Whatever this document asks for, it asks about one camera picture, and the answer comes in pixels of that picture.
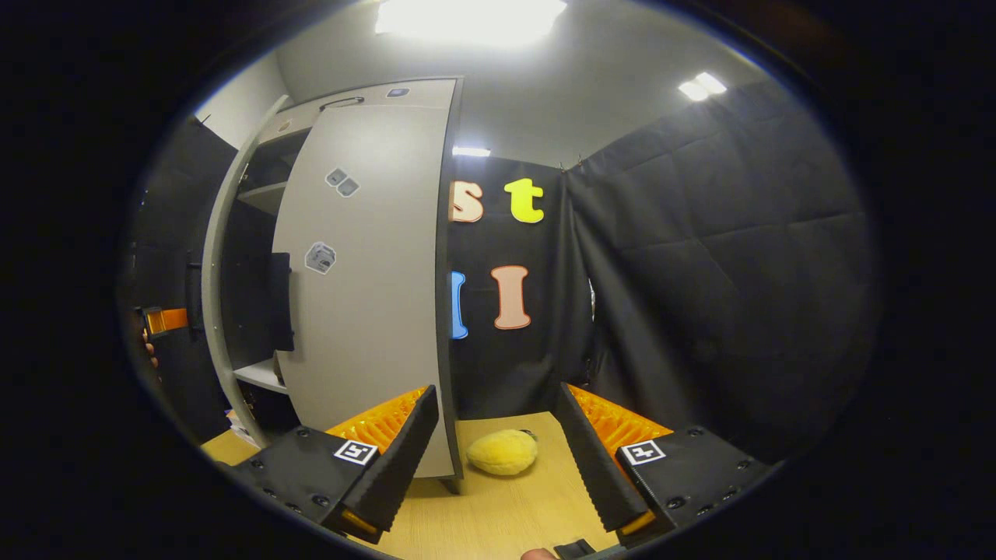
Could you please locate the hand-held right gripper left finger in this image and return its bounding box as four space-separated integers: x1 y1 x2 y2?
218 383 440 545

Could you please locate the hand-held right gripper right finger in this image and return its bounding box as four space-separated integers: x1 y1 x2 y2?
554 381 779 549

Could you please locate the white cabinet door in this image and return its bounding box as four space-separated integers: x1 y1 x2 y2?
201 93 293 450
271 103 458 479

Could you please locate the white and grey shoe cabinet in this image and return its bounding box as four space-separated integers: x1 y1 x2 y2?
218 76 466 495

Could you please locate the white cabinet drawer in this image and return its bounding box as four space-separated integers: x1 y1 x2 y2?
257 78 458 145

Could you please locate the yellow plush toy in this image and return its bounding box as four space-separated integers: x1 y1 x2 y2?
465 428 539 477

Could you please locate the white flat box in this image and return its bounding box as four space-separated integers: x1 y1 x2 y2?
226 410 258 446

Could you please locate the large ceiling light panel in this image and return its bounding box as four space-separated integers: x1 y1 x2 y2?
373 0 569 49

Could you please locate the black door handle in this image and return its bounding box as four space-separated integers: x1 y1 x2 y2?
185 261 205 339

